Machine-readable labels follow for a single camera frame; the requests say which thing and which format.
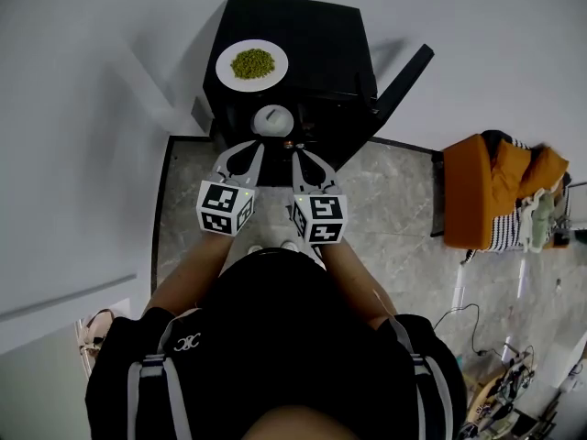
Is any wooden stool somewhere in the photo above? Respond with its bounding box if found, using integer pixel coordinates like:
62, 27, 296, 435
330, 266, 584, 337
467, 364, 505, 430

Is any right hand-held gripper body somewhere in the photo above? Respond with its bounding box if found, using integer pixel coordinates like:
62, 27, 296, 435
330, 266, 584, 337
291, 185, 349, 246

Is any person's right forearm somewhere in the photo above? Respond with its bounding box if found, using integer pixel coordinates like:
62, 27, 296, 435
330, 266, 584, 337
320, 240, 398, 332

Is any grey shoulder strap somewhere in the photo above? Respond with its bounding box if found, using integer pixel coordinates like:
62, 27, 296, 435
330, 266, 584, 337
389, 318, 455, 440
127, 353, 194, 440

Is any person's face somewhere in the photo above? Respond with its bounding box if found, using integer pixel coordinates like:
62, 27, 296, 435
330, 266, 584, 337
240, 405, 363, 440

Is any long black power cable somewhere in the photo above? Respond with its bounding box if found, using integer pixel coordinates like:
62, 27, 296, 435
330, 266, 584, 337
433, 303, 505, 361

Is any grey left shoulder strap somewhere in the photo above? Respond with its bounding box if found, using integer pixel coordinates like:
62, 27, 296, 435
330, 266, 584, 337
127, 353, 194, 440

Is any thin white cable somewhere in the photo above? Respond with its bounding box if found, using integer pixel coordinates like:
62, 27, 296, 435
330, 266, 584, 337
371, 289, 395, 320

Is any grey right shoulder strap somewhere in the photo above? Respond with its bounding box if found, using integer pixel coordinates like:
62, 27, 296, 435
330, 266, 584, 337
389, 318, 455, 440

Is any tangle of cables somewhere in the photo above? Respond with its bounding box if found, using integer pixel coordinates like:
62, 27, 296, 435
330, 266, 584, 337
494, 346, 537, 412

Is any person's left forearm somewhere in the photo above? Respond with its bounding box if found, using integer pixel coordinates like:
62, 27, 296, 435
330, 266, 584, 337
141, 231, 235, 318

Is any black striped garment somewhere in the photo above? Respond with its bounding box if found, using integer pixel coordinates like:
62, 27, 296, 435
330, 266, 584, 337
481, 129, 533, 150

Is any black and white striped blanket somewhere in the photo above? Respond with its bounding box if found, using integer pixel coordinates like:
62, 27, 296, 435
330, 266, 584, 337
485, 213, 526, 252

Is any black cabinet fridge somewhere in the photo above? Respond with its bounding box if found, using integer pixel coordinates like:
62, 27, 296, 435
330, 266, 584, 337
203, 0, 436, 187

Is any orange cushion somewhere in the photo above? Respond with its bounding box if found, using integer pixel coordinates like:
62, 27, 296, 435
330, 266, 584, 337
493, 138, 533, 205
517, 147, 570, 199

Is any beige bag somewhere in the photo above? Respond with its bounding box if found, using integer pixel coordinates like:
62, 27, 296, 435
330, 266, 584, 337
76, 308, 116, 370

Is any pale green cloth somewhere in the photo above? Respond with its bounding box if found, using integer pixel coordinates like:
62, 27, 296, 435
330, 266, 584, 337
520, 188, 559, 254

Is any orange sofa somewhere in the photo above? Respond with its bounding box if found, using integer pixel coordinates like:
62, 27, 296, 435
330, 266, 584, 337
442, 129, 572, 252

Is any person's black shirt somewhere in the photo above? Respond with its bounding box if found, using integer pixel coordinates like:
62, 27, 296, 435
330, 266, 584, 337
84, 247, 469, 440

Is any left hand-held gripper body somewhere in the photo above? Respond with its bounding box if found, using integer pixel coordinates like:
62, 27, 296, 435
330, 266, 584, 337
195, 176, 256, 237

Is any plate of white block food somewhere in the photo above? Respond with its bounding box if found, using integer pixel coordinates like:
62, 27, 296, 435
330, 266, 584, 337
251, 104, 295, 138

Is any small grey wall box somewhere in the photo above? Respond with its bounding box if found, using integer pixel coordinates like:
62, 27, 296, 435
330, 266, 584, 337
191, 96, 215, 132

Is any plate of green peas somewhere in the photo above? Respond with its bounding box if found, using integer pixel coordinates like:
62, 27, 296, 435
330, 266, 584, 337
215, 38, 290, 93

